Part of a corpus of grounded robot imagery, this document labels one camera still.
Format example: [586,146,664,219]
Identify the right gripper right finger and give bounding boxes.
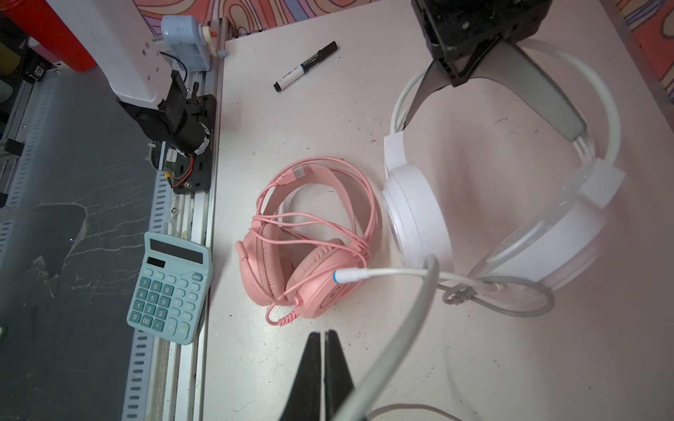
[324,330,354,420]

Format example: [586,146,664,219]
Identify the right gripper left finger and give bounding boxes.
[280,333,322,421]

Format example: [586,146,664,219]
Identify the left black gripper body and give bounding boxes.
[411,0,552,87]

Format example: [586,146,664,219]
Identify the pink headphones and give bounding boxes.
[235,156,379,326]

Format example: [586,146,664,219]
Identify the white headphones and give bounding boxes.
[382,38,625,305]

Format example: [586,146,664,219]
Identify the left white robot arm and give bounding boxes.
[49,1,551,155]

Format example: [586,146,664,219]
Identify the black marker on table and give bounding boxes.
[273,41,339,92]

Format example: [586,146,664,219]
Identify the teal calculator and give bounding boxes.
[126,232,213,346]

